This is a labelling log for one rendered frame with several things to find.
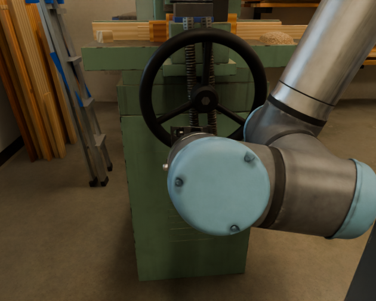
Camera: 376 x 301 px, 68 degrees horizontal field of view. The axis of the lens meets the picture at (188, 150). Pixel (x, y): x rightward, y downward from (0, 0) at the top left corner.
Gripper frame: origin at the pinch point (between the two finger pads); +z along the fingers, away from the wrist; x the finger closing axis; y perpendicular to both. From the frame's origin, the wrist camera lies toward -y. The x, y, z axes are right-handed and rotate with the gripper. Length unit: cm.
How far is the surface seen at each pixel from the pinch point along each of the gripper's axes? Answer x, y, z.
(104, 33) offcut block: 20.3, 33.0, 23.7
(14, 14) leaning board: 89, 72, 119
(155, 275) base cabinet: 11, -54, 46
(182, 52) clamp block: -0.5, 23.7, 7.0
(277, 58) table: -27.9, 23.9, 17.0
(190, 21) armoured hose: -2.1, 29.6, 3.3
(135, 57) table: 11.4, 25.0, 16.7
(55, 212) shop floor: 65, -40, 92
